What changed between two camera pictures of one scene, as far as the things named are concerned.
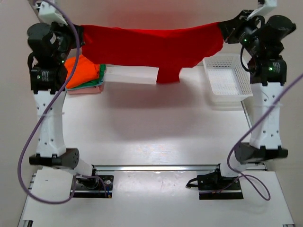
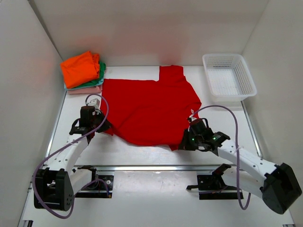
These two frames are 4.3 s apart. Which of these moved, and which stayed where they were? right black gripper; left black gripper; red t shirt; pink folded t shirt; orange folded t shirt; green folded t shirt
Moved: right black gripper; left black gripper; red t shirt
Stayed: pink folded t shirt; orange folded t shirt; green folded t shirt
